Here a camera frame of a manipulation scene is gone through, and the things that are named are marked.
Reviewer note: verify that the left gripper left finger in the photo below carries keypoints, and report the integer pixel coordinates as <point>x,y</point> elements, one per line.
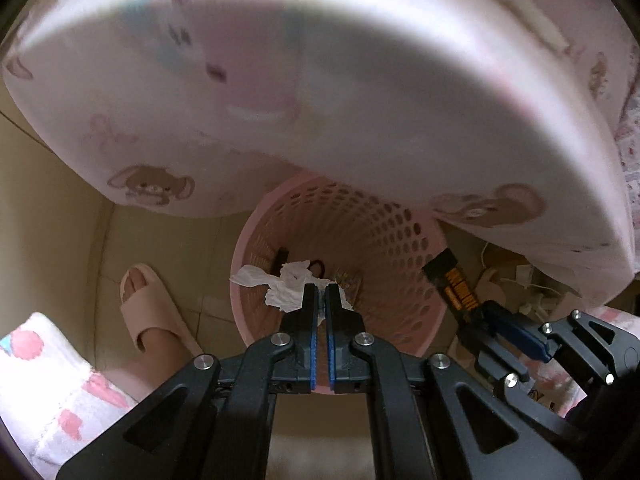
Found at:
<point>213,418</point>

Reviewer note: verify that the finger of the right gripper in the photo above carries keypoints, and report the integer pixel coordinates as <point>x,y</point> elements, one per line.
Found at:
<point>509,377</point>
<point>591,351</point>

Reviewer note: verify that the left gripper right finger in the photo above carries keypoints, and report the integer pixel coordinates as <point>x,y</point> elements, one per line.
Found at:
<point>430,419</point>

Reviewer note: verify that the black orange snack wrapper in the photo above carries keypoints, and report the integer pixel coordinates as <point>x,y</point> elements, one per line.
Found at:
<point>444,273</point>

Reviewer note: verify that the white tissue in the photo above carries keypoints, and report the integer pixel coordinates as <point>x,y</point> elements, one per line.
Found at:
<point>285,290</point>

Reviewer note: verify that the pink plastic trash basket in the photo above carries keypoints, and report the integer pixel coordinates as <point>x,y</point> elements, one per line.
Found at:
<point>374,249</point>

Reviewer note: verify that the pink slipper on foot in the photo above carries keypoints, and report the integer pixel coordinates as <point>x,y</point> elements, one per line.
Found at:
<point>153,307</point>

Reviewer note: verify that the pink patterned pajama leg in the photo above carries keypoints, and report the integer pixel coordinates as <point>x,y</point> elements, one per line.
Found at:
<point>53,402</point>

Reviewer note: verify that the strawberry print quilt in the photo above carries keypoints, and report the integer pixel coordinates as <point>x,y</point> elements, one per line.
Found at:
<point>627,132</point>

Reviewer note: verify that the pink cartoon print bedsheet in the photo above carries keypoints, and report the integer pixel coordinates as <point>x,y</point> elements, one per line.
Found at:
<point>496,115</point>

